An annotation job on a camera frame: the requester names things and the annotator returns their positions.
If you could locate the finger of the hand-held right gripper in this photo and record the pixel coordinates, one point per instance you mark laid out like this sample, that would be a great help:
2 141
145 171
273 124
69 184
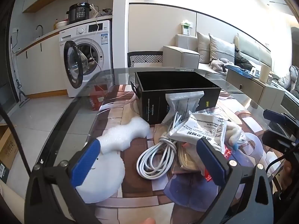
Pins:
278 140
274 116

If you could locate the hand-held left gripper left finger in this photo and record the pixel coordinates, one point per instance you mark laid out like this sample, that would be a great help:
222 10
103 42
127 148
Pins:
85 162

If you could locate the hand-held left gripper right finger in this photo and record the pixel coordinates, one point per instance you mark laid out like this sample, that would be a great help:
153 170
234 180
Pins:
210 162

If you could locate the black storage box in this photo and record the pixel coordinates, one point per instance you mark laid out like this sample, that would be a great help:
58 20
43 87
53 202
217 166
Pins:
149 98

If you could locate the person's left hand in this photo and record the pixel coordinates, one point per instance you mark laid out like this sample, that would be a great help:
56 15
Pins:
149 221

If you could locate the red packet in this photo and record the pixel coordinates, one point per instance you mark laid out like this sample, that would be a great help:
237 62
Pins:
227 154

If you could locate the white printed packet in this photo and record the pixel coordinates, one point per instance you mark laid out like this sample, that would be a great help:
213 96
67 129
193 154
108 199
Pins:
201 130

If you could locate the white gauze cloth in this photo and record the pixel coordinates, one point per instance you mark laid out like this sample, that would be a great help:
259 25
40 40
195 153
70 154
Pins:
234 130

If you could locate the beige cabinet with drawer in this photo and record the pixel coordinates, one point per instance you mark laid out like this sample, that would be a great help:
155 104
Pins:
247 86

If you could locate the grey puffer jacket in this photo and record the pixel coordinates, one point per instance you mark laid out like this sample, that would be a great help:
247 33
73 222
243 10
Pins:
290 77

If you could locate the cream cylinder container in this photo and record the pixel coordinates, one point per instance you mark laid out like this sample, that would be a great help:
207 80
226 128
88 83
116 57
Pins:
265 73

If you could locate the red box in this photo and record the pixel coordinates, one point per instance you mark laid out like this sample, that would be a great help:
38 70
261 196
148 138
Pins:
98 98

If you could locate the grey plastic pouch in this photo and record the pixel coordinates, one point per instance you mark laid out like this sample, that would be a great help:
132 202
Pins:
182 102

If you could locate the black jacket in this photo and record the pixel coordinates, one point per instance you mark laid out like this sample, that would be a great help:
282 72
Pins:
241 59

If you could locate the grey furry cloth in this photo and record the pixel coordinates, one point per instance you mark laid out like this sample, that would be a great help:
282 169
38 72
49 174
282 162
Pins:
218 64

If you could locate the cardboard box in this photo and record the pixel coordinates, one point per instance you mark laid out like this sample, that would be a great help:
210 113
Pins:
5 149

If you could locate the grey cushion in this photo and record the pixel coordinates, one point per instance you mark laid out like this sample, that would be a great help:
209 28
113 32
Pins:
222 50

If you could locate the beige cushion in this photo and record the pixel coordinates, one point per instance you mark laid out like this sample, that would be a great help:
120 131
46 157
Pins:
202 49

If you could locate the mop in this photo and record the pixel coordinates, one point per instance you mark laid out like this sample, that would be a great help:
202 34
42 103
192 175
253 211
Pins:
17 74

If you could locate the white washing machine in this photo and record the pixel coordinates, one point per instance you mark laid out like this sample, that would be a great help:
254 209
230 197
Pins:
95 51

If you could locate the beige sofa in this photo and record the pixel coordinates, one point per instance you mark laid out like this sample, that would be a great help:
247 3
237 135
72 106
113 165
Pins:
179 53

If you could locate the patterned back chair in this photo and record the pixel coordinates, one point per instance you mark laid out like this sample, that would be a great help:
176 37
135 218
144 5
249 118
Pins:
144 58

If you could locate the white bowl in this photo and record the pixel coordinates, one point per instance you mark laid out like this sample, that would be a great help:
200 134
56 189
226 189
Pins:
62 24

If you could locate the kitchen faucet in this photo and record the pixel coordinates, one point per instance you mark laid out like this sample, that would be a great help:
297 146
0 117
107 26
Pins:
40 29

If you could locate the black pressure cooker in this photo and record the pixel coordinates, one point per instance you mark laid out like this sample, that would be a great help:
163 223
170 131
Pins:
79 14

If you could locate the small white frame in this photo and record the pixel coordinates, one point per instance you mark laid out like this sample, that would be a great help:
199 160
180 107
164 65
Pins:
254 71

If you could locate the green white wall holder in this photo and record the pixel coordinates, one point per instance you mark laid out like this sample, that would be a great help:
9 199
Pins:
186 28

